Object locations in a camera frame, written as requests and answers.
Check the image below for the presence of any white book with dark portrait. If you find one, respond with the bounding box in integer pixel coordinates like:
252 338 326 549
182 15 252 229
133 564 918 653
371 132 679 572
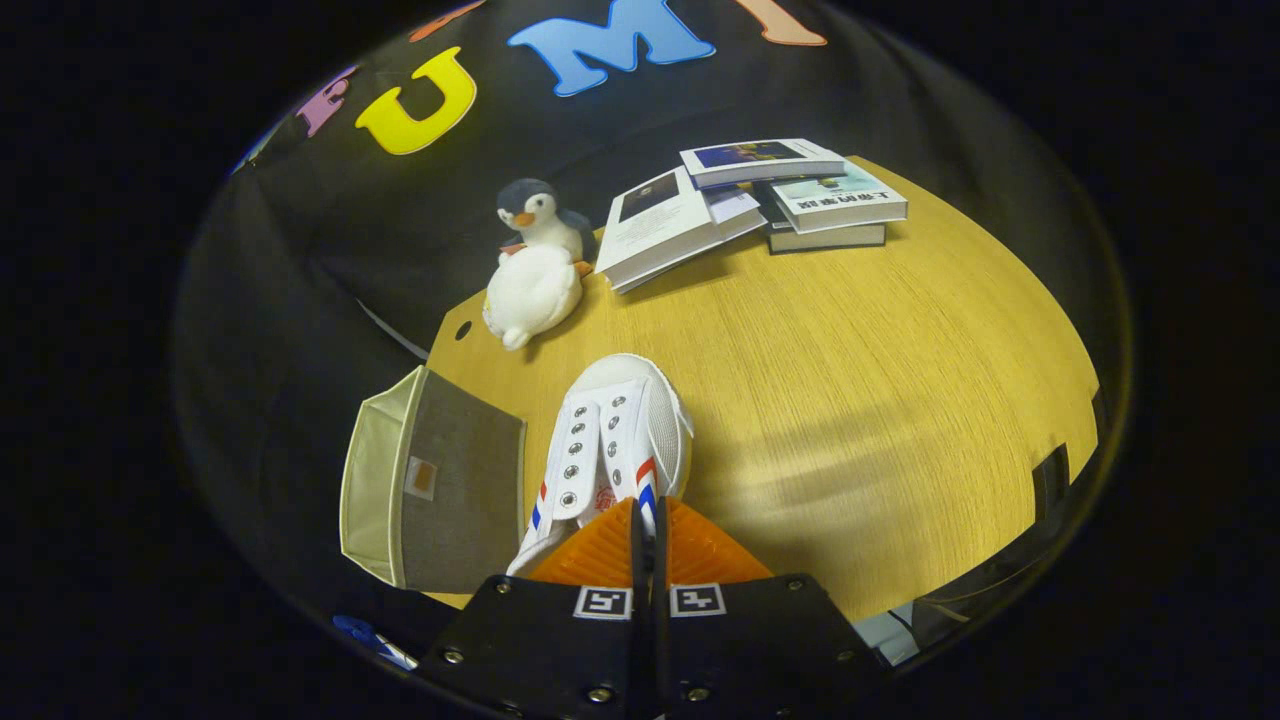
595 165 769 295

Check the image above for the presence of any grey fabric storage box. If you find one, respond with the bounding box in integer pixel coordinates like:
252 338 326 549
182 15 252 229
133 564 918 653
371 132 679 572
340 365 527 593

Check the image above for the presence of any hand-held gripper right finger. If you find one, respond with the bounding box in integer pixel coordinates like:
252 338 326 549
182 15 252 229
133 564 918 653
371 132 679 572
655 497 886 720

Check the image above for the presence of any grey penguin plush toy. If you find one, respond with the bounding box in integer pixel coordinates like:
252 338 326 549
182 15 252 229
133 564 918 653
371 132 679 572
497 178 598 278

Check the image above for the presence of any book with blue picture cover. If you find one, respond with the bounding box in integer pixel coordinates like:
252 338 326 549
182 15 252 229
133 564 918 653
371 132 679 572
680 138 848 190

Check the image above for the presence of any black backdrop cloth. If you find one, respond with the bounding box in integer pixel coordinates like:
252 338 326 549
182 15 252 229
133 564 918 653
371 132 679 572
172 0 1131 641

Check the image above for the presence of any plain white book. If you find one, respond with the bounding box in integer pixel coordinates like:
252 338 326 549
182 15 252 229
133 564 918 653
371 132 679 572
703 185 767 241

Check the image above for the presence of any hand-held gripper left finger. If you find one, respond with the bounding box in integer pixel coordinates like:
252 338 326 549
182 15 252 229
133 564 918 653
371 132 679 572
415 497 656 720

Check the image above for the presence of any dark grey book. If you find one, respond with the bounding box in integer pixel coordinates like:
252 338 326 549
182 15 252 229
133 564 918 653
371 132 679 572
755 180 888 255

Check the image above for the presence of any blue lit screen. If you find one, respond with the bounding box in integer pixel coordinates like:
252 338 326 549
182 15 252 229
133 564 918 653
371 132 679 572
333 613 418 671

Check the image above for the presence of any white striped canvas shoe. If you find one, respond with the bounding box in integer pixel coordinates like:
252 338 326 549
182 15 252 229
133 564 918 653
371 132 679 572
505 353 696 579

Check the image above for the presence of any book with pale teal cover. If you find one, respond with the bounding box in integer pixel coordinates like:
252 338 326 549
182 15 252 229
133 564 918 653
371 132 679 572
770 160 909 235

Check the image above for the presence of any white round plush toy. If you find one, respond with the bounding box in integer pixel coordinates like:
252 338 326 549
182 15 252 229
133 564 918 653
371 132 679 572
482 245 584 352

